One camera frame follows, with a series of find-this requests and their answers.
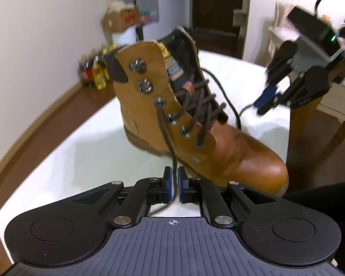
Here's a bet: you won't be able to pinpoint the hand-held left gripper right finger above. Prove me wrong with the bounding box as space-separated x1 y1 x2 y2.
178 166 278 229

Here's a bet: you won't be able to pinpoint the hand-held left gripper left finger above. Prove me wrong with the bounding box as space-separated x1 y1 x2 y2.
69 166 173 228

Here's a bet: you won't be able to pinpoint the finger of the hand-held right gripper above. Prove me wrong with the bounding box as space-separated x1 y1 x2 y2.
253 58 294 107
257 73 320 115

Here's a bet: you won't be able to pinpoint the dark brown shoelace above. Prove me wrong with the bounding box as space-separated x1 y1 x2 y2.
149 68 261 216

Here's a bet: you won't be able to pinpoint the brown leather boot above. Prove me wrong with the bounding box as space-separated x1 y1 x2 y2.
103 26 290 197

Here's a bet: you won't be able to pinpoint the white dining table wooden legs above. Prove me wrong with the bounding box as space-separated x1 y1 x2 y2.
267 24 345 169

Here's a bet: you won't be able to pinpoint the person's black clothing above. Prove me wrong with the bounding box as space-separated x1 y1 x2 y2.
283 182 345 223

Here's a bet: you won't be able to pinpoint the white cabinet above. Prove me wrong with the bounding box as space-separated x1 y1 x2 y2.
155 0 191 33

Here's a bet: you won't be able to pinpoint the group of cooking oil bottles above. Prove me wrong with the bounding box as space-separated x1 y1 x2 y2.
79 44 118 90

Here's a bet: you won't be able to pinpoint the white plastic bucket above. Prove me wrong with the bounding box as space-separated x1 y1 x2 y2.
112 26 138 48

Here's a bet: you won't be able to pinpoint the grey carton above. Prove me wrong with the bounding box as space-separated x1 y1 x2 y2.
122 0 158 15

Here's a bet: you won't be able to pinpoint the printed cardboard box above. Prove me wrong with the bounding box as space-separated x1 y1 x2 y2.
101 6 140 35

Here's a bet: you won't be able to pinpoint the beige cloth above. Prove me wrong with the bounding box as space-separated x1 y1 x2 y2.
109 0 134 13

